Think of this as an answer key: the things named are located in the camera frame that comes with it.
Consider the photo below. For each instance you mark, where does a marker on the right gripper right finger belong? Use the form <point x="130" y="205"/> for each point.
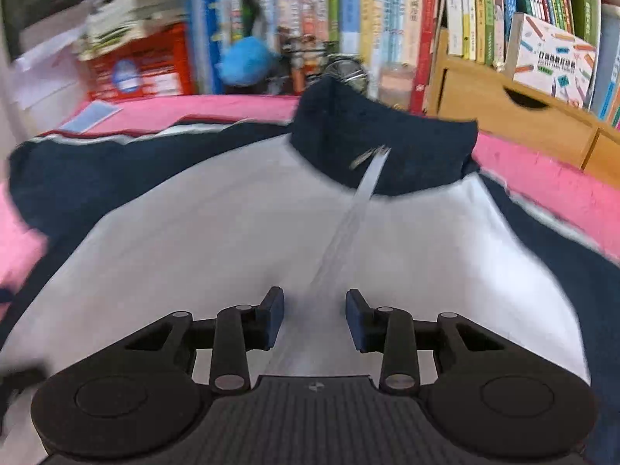
<point x="480" y="390"/>

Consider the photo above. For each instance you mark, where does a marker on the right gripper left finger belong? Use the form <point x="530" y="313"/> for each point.
<point x="145" y="391"/>

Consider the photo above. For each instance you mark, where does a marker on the white and navy jacket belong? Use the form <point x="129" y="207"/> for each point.
<point x="349" y="195"/>

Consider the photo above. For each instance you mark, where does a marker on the pink bunny table mat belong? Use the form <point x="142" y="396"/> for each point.
<point x="578" y="198"/>

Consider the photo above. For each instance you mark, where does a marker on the light blue notebook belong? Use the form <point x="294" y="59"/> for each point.
<point x="93" y="114"/>

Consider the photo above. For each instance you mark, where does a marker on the wooden drawer organizer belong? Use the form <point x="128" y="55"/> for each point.
<point x="465" y="90"/>

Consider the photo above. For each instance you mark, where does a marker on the small clear plastic jar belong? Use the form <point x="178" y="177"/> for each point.
<point x="395" y="85"/>

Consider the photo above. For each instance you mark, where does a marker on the red plastic crate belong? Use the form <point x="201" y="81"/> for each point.
<point x="154" y="66"/>

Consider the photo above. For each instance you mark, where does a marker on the white pencil pattern box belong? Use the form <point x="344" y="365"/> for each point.
<point x="546" y="58"/>

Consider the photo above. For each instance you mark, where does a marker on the blue plush ball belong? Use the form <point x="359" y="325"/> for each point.
<point x="246" y="63"/>

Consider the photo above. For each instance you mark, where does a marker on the miniature black bicycle model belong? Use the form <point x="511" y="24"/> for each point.
<point x="304" y="62"/>

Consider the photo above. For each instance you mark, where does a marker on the row of upright books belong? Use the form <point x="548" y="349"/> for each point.
<point x="379" y="32"/>

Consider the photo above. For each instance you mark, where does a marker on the stack of papers and booklets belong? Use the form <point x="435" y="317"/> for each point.
<point x="114" y="23"/>

